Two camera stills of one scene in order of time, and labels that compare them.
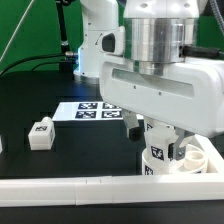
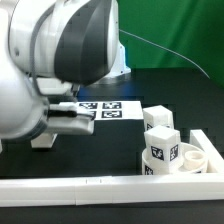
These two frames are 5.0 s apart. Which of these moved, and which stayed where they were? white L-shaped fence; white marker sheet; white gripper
Moved: white gripper
Stayed: white marker sheet; white L-shaped fence
